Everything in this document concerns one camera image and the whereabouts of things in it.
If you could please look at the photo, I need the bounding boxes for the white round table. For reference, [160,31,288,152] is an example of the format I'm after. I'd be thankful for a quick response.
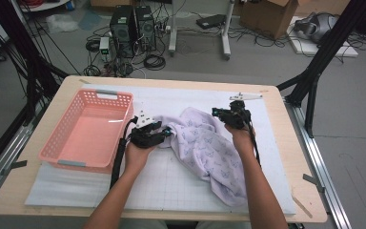
[18,0,72,13]

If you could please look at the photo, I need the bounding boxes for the small white device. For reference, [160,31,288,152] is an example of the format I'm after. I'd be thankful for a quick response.
[98,36,111,62]

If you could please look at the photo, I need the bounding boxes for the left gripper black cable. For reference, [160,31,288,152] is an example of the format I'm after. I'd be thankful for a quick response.
[109,115,139,190]

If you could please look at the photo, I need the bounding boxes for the white metal stand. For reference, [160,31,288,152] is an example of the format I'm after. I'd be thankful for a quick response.
[167,0,236,61]

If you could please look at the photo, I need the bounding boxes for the black computer tower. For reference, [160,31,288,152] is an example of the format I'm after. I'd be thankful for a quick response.
[134,5,157,52]
[109,5,137,58]

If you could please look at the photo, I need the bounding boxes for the black flat box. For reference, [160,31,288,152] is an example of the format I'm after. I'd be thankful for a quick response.
[195,13,227,31]

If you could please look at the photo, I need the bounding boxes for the brown cardboard box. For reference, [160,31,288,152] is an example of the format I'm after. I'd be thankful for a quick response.
[238,0,299,40]

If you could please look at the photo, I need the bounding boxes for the grey rounded device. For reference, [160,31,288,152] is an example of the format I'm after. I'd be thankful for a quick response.
[294,11,339,44]

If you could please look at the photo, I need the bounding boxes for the clear plastic bag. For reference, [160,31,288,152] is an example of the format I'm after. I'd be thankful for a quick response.
[46,13,80,34]

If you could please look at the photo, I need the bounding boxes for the person's left hand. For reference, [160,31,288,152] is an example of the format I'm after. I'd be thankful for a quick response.
[124,141,158,176]

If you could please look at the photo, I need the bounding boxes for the white foam mat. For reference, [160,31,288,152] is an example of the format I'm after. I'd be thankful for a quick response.
[24,83,297,216]

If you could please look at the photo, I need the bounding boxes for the white floor board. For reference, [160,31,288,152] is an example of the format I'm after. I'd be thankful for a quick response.
[287,15,359,58]

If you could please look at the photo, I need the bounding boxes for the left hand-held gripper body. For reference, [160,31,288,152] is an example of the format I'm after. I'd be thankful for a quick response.
[127,110,167,150]

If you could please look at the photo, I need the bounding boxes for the coiled black cable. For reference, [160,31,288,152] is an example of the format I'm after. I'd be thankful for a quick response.
[143,53,167,72]

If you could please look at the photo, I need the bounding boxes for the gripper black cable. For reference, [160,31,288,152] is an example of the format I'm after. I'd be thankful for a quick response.
[109,115,139,190]
[247,122,262,168]

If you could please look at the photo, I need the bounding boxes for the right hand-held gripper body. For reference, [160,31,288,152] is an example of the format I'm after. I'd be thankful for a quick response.
[219,92,263,130]

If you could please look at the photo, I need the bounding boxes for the lilac printed cloth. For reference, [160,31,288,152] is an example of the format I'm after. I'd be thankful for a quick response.
[153,107,249,208]

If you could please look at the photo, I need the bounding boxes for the black metal frame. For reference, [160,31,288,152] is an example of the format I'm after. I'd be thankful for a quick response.
[275,0,366,138]
[0,0,71,179]

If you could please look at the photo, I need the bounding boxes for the aluminium rail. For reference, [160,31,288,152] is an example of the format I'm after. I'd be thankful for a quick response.
[0,104,46,208]
[284,98,352,229]

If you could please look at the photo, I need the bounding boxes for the person's light trousers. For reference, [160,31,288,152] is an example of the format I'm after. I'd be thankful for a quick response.
[151,219,252,229]

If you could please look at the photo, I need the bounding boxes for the person's right hand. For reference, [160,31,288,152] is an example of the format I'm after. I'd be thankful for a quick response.
[224,123,255,155]

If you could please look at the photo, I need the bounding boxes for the grey metal bracket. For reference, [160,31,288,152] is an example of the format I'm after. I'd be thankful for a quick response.
[302,173,326,194]
[1,159,29,177]

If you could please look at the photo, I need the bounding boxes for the thin wooden stick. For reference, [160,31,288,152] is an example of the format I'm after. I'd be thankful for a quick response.
[292,195,314,219]

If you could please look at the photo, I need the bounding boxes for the pink plastic basket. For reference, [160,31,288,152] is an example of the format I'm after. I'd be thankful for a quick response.
[37,89,134,176]

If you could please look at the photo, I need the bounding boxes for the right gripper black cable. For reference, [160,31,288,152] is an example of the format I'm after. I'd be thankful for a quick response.
[247,122,262,168]

